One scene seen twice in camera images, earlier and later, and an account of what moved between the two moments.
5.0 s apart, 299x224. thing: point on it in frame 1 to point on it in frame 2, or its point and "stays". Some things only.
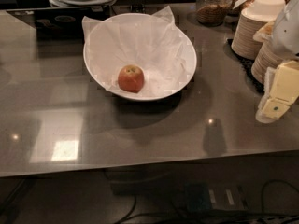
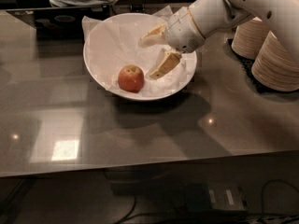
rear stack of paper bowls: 254,15 stays
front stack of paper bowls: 268,56 stays
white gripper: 287,32 to 183,31
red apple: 131,77 stays
